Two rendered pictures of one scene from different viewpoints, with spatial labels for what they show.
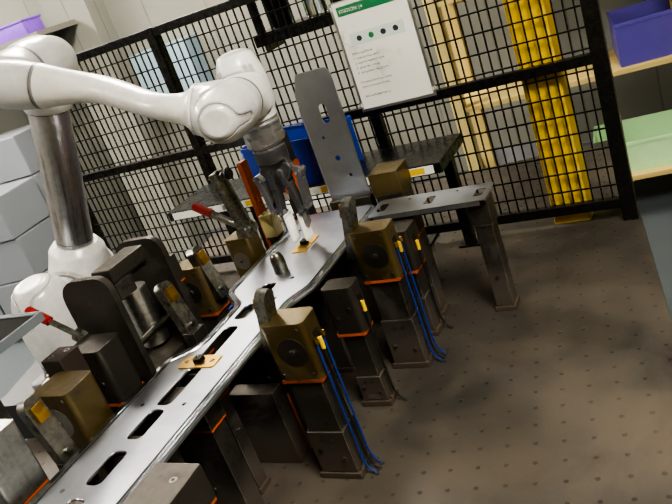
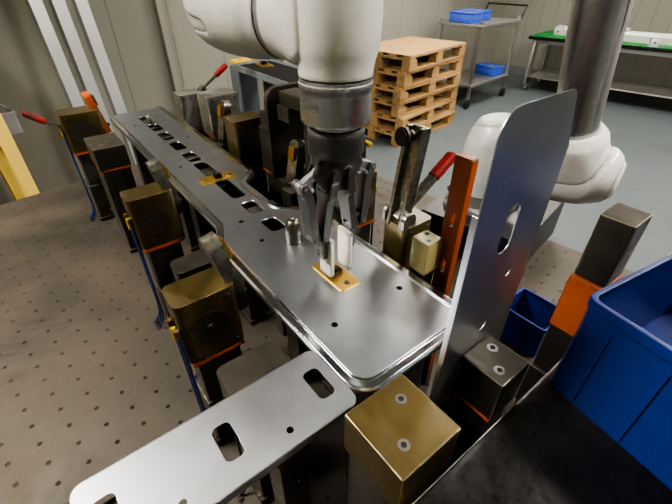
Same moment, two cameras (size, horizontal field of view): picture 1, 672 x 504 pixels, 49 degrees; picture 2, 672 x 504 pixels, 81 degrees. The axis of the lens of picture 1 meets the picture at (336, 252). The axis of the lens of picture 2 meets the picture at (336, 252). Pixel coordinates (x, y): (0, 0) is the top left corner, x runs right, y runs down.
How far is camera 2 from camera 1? 186 cm
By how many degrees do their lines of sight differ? 93
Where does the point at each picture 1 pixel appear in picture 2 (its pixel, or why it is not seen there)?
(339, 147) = (477, 312)
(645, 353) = not seen: outside the picture
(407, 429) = (163, 357)
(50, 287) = (484, 129)
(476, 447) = (82, 378)
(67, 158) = (576, 20)
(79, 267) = not seen: hidden behind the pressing
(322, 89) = (513, 171)
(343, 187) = not seen: hidden behind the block
